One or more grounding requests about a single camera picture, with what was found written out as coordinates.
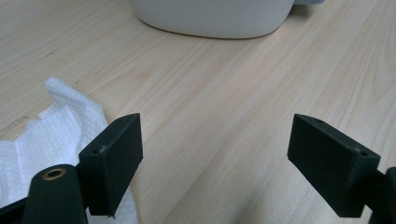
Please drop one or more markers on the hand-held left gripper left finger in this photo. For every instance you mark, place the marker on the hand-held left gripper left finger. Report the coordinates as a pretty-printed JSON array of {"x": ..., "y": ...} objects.
[{"x": 112, "y": 161}]

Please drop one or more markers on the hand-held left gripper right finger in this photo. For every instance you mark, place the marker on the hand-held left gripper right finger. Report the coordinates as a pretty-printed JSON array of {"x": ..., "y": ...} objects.
[{"x": 330, "y": 165}]

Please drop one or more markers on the white paper towel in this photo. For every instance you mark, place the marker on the white paper towel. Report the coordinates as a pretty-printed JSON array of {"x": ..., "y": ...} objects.
[{"x": 56, "y": 130}]

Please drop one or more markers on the white pedal trash bin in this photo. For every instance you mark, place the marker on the white pedal trash bin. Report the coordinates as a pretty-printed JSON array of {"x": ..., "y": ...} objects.
[{"x": 218, "y": 18}]

